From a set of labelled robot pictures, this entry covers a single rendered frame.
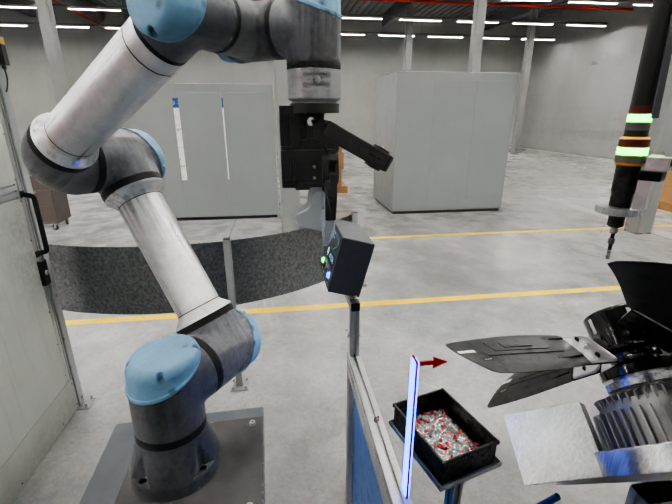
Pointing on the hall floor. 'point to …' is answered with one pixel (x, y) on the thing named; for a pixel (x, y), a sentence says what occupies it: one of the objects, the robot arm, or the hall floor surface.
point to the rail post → (348, 441)
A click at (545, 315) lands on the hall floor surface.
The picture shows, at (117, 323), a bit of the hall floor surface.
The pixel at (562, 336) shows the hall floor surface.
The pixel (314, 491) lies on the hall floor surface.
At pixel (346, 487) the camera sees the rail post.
